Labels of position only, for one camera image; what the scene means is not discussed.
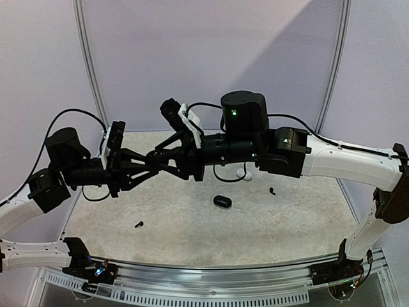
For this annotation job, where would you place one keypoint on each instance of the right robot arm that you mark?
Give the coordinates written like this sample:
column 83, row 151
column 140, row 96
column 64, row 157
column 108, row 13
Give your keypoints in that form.
column 246, row 137

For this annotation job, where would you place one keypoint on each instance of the round black case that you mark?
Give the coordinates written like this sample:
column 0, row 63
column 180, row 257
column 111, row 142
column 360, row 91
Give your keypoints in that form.
column 156, row 157

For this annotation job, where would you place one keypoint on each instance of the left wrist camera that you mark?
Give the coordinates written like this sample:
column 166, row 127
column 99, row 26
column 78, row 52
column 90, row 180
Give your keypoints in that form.
column 112, row 141

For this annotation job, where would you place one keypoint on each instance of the left frame post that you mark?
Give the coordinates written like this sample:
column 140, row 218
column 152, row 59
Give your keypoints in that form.
column 79, row 12

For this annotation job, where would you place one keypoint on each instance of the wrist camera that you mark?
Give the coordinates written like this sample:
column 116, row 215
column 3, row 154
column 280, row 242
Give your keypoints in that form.
column 112, row 141
column 186, row 124

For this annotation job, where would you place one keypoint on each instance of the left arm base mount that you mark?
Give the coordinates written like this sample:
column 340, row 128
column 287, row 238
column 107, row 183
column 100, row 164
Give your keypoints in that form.
column 93, row 271

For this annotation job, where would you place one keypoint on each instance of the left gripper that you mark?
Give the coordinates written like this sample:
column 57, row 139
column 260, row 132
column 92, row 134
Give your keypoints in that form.
column 118, row 169

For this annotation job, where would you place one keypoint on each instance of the black earbud charging case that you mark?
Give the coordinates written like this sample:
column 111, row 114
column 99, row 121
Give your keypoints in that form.
column 222, row 202

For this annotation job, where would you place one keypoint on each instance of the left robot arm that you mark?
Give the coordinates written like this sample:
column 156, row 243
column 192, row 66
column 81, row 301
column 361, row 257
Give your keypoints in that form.
column 71, row 166

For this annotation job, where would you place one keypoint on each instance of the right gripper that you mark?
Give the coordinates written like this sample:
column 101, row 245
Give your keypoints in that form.
column 193, row 158

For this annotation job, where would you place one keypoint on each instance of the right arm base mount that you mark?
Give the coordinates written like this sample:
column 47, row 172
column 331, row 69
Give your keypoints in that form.
column 336, row 270

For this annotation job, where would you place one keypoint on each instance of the white earbud charging case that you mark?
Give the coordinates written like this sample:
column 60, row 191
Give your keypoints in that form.
column 245, row 175

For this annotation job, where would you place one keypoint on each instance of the right frame post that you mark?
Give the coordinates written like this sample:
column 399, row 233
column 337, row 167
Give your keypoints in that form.
column 342, row 28

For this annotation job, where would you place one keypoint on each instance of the frame post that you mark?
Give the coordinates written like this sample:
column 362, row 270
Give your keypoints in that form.
column 79, row 12
column 342, row 28

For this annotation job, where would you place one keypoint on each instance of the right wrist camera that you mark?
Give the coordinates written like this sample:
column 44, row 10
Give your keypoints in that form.
column 186, row 124

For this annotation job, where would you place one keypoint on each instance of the aluminium front rail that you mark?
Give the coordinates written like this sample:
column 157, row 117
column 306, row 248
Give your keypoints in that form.
column 285, row 284

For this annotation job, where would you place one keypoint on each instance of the black stem earbud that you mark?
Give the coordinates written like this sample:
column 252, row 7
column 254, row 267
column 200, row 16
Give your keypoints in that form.
column 140, row 224
column 272, row 191

